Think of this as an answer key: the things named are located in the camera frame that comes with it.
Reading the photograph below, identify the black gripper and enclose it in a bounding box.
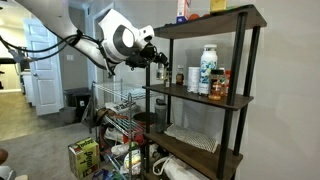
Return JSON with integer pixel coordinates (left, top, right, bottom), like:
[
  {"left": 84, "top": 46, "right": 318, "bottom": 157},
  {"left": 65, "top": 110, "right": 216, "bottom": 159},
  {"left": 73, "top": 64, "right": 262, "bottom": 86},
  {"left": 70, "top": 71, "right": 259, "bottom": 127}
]
[{"left": 125, "top": 42, "right": 170, "bottom": 70}]

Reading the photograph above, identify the brown bottle white cap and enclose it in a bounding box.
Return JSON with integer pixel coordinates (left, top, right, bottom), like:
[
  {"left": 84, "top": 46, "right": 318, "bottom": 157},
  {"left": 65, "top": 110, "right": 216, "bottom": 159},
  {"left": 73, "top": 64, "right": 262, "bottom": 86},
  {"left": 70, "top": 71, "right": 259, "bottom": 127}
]
[{"left": 175, "top": 64, "right": 185, "bottom": 86}]

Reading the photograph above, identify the white blue water bottle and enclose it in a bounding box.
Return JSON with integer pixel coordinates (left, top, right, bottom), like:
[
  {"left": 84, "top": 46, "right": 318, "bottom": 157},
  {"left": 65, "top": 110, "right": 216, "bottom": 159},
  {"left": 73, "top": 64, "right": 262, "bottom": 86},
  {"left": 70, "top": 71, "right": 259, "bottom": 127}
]
[{"left": 198, "top": 44, "right": 218, "bottom": 96}]

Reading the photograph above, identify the dark wood metal shelf unit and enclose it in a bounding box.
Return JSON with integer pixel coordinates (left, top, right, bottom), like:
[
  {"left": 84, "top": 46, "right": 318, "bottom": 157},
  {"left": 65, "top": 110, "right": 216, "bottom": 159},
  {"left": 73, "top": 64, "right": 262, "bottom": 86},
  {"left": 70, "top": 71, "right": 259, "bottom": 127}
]
[{"left": 143, "top": 3, "right": 268, "bottom": 180}]

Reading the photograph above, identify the grey tumbler bottle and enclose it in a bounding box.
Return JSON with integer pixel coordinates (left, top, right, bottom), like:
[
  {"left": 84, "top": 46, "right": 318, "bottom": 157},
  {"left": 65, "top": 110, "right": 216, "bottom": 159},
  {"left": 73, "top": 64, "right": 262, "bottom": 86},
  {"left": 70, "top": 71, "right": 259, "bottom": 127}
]
[{"left": 154, "top": 98, "right": 168, "bottom": 134}]

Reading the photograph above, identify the dark jar black lid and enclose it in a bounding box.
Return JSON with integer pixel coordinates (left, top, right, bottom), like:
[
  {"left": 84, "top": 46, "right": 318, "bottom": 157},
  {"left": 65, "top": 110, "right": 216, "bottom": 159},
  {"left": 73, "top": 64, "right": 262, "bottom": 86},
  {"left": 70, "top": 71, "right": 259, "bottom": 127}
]
[{"left": 163, "top": 68, "right": 173, "bottom": 88}]

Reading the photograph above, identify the blue white red box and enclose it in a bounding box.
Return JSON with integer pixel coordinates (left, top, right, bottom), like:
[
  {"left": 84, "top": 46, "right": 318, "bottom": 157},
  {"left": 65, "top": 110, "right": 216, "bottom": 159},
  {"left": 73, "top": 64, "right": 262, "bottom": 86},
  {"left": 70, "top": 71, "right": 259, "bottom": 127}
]
[{"left": 175, "top": 0, "right": 193, "bottom": 24}]

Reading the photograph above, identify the amber spice jar black lid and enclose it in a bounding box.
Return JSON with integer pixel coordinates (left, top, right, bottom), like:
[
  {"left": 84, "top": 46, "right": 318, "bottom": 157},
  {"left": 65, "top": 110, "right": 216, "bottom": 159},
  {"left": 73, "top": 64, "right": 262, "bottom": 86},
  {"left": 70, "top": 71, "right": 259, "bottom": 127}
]
[{"left": 208, "top": 68, "right": 225, "bottom": 102}]

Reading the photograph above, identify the black bowl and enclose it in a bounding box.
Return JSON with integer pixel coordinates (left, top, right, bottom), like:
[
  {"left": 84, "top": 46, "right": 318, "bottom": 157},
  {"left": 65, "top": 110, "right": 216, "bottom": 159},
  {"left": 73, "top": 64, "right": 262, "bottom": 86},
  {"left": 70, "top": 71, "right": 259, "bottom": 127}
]
[{"left": 133, "top": 111, "right": 156, "bottom": 128}]

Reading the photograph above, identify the white patterned bag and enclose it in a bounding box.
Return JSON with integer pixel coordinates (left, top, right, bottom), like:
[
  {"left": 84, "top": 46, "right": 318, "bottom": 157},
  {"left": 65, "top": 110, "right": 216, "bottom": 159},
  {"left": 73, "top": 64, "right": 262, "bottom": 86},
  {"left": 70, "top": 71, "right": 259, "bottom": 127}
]
[{"left": 104, "top": 100, "right": 138, "bottom": 116}]

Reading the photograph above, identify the red lid spice jar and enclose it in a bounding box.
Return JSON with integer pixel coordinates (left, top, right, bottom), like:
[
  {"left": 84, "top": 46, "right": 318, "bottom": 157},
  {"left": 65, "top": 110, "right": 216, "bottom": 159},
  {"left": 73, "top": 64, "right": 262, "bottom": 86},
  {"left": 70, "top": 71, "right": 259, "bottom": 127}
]
[{"left": 223, "top": 69, "right": 232, "bottom": 96}]

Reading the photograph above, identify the striped folded cloth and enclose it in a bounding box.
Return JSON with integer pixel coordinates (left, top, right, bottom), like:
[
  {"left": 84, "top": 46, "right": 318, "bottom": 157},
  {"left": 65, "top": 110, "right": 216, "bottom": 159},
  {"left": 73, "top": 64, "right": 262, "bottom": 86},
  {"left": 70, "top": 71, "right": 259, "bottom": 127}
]
[{"left": 163, "top": 123, "right": 219, "bottom": 154}]

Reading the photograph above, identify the grey hanging bag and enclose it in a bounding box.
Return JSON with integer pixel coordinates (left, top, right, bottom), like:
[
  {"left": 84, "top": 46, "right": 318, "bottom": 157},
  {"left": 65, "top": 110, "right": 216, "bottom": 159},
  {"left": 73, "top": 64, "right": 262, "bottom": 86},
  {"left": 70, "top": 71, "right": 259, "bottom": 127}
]
[{"left": 81, "top": 96, "right": 99, "bottom": 134}]

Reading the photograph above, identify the black trash bin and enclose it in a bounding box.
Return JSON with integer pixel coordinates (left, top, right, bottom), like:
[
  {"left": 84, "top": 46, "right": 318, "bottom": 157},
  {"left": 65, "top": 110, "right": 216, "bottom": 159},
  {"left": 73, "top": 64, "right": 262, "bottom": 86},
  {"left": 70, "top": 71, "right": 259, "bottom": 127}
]
[{"left": 63, "top": 87, "right": 92, "bottom": 123}]

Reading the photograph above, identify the white yellow pack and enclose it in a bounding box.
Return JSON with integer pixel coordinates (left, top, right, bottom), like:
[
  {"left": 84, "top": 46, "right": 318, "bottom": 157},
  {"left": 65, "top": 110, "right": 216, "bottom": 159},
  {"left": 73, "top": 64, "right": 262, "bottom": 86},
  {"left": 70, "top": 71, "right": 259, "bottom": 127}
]
[{"left": 123, "top": 148, "right": 143, "bottom": 176}]

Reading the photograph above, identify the grey bucket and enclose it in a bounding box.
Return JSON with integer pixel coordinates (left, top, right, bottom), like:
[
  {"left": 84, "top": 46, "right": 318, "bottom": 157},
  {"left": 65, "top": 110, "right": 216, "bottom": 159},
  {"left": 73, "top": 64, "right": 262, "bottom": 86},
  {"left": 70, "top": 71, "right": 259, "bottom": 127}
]
[{"left": 59, "top": 106, "right": 78, "bottom": 125}]

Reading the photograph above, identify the white tote bag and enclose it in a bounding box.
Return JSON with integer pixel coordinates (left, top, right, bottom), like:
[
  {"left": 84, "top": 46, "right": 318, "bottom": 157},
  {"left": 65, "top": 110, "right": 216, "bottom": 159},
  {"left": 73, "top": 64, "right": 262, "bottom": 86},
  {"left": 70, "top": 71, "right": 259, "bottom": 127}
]
[{"left": 152, "top": 154, "right": 211, "bottom": 180}]

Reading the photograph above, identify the white panel door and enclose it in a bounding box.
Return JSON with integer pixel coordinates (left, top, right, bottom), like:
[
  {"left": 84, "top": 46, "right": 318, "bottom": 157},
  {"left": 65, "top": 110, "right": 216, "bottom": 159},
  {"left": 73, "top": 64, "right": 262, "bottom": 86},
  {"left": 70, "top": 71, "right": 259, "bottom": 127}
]
[{"left": 23, "top": 18, "right": 64, "bottom": 116}]

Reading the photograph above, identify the green cardboard box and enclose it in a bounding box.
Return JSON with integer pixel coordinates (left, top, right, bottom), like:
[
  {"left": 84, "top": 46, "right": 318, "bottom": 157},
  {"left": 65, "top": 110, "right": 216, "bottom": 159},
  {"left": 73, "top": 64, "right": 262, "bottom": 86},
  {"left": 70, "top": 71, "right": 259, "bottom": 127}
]
[{"left": 67, "top": 137, "right": 101, "bottom": 179}]

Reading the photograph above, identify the blue colourful bag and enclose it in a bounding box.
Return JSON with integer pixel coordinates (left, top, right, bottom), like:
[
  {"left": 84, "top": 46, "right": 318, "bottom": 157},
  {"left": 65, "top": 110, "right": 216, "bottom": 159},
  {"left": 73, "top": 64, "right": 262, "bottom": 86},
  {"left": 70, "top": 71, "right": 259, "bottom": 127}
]
[{"left": 93, "top": 168, "right": 116, "bottom": 180}]

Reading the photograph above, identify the white cabinet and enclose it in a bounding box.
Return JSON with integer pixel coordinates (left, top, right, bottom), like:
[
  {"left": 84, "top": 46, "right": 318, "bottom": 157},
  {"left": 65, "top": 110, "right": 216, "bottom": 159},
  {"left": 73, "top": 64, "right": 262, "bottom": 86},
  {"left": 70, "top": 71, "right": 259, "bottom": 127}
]
[{"left": 19, "top": 71, "right": 36, "bottom": 106}]

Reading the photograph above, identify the chrome wire rack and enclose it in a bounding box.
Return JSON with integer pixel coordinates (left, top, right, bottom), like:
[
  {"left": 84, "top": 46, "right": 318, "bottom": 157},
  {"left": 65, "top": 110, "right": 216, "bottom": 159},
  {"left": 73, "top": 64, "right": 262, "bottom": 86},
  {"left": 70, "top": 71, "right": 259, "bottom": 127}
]
[{"left": 91, "top": 79, "right": 158, "bottom": 180}]

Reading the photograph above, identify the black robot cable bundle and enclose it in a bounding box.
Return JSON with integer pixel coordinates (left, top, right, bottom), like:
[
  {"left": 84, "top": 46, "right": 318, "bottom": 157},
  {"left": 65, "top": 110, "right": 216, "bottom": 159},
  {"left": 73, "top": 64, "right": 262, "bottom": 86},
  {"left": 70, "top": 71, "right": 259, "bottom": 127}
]
[{"left": 0, "top": 29, "right": 113, "bottom": 78}]

